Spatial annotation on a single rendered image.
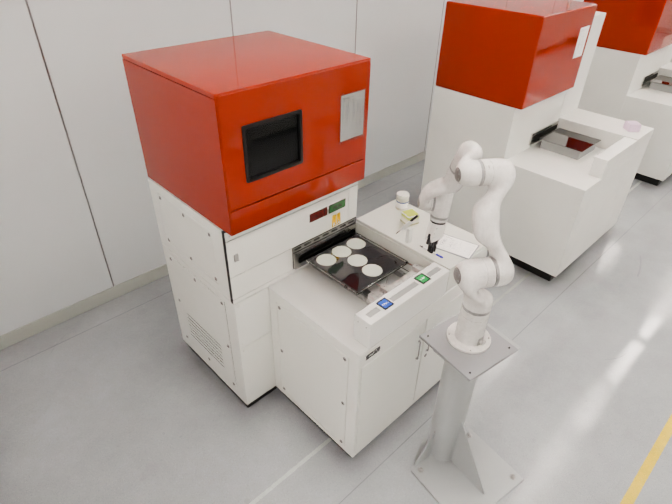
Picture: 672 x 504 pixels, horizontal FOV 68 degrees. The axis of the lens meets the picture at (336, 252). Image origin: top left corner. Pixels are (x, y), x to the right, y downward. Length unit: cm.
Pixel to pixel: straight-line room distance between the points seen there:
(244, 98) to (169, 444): 187
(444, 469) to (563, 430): 75
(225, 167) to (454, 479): 188
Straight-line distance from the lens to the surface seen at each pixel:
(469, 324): 213
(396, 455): 284
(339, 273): 241
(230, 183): 200
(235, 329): 251
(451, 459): 284
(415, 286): 228
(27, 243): 354
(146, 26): 342
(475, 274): 195
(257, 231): 226
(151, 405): 315
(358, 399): 235
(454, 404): 247
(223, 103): 188
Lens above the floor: 237
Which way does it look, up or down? 35 degrees down
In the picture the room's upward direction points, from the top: 1 degrees clockwise
